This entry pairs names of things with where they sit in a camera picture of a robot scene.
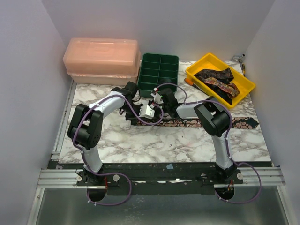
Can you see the dark paisley tie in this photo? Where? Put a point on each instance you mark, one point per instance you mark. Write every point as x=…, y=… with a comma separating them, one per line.
x=224, y=76

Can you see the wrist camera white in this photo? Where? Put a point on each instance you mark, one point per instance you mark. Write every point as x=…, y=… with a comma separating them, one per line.
x=146, y=111
x=157, y=98

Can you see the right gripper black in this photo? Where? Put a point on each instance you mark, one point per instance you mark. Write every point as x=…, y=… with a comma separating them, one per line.
x=153, y=103

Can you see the green divided organizer tray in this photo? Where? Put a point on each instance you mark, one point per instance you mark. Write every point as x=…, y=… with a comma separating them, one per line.
x=156, y=69

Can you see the aluminium rail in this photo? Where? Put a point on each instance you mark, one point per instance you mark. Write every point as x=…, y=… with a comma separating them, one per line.
x=266, y=176

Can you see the white ribbed handheld device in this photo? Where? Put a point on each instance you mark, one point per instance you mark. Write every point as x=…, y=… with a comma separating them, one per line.
x=116, y=89

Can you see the colourful patterned tie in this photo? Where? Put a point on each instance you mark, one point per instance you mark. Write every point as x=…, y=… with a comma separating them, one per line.
x=231, y=89

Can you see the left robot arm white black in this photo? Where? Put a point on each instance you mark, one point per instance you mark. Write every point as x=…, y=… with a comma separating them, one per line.
x=86, y=124

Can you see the yellow plastic tray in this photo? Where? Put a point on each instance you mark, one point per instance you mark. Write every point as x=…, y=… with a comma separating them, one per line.
x=209, y=61

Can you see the black mounting base plate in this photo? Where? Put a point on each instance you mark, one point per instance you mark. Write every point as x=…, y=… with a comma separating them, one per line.
x=158, y=178

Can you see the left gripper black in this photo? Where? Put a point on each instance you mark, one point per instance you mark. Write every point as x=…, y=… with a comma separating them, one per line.
x=135, y=118

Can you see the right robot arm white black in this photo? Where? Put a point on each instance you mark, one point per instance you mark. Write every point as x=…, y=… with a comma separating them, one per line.
x=213, y=117

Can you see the dark floral rose tie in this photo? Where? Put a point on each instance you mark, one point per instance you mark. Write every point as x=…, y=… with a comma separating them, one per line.
x=237, y=122

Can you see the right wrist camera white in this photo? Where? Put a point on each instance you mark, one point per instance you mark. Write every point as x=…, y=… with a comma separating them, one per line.
x=157, y=98

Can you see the metal clamp in corner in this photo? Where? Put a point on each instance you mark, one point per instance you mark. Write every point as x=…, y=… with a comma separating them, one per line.
x=238, y=58

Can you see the pink translucent storage box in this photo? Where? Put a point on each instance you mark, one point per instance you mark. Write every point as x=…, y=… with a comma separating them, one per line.
x=107, y=61

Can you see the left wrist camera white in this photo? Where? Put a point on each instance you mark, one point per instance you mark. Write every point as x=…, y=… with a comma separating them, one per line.
x=146, y=111

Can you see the orange handled tool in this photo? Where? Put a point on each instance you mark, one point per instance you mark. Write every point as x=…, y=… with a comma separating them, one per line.
x=191, y=83

